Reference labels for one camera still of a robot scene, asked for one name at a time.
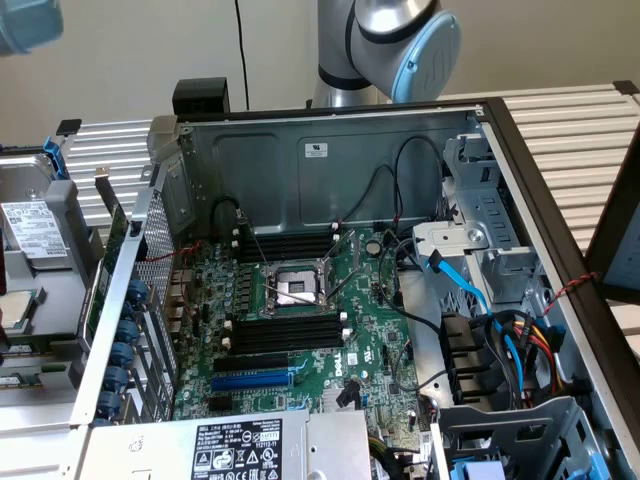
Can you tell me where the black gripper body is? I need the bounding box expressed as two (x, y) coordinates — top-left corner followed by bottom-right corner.
(0, 249), (8, 346)

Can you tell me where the silver CPU chip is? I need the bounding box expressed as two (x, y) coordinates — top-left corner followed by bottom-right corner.
(0, 288), (40, 335)

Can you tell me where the hard disk with white label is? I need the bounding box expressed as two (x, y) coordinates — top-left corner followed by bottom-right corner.
(0, 152), (71, 274)

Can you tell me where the grey parts rack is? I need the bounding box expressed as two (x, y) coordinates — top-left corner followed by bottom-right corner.
(0, 178), (101, 401)

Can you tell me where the green graphics card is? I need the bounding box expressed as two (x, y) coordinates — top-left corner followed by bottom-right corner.
(82, 166), (132, 354)

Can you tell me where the long black expansion slot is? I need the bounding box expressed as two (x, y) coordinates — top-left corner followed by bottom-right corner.
(213, 351), (291, 375)

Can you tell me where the black plastic box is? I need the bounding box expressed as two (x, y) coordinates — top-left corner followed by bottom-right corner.
(172, 78), (231, 115)

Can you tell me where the blue expansion slot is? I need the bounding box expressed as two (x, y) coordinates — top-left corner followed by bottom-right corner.
(208, 370), (295, 395)

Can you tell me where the CPU socket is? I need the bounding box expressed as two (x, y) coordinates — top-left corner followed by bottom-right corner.
(257, 262), (336, 319)

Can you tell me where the silver power supply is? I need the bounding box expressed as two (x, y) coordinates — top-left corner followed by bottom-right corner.
(87, 409), (374, 480)

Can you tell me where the metal socket cover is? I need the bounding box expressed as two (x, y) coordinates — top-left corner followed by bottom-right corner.
(319, 228), (362, 274)

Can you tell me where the silver chipset heatsink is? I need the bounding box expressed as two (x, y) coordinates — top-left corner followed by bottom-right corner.
(321, 387), (364, 414)

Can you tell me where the green motherboard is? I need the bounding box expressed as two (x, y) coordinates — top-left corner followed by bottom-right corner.
(172, 227), (421, 441)

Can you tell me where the open metal PC case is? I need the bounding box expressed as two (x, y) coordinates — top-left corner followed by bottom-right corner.
(69, 97), (640, 480)

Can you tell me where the metal disk bay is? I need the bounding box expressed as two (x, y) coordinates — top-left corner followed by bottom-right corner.
(412, 133), (549, 321)

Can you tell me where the blue plastic drive carrier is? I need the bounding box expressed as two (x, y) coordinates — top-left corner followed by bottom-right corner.
(451, 458), (507, 480)

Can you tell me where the grey metal drive cage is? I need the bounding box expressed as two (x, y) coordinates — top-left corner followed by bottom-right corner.
(428, 394), (619, 480)

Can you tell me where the dark framed panel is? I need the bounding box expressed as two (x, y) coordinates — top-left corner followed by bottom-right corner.
(584, 134), (640, 301)

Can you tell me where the blue plastic tab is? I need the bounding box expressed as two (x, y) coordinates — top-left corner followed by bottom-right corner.
(588, 446), (610, 480)

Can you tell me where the blue disk rail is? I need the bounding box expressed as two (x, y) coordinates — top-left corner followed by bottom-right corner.
(42, 135), (70, 182)

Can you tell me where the thin red wire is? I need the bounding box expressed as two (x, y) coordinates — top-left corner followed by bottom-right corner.
(175, 239), (207, 269)

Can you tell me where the black looped cable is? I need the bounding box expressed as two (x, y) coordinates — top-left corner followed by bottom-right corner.
(211, 195), (247, 237)

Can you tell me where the black camera cable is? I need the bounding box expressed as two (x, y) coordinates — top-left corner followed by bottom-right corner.
(233, 0), (251, 112)

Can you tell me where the black wire plug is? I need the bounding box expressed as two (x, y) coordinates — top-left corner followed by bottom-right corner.
(337, 378), (363, 409)

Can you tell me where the thin black wire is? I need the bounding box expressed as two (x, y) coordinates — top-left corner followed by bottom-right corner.
(392, 135), (449, 224)
(337, 164), (401, 226)

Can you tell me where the long black wire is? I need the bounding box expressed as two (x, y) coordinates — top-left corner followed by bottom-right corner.
(377, 229), (444, 334)

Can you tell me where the blue SATA wire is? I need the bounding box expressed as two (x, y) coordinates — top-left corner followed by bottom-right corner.
(426, 251), (526, 416)

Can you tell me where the coloured power wire harness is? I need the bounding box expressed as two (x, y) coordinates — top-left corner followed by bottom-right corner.
(492, 308), (569, 406)

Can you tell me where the red black twisted wire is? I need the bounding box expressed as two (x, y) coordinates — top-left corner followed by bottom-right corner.
(542, 272), (599, 316)

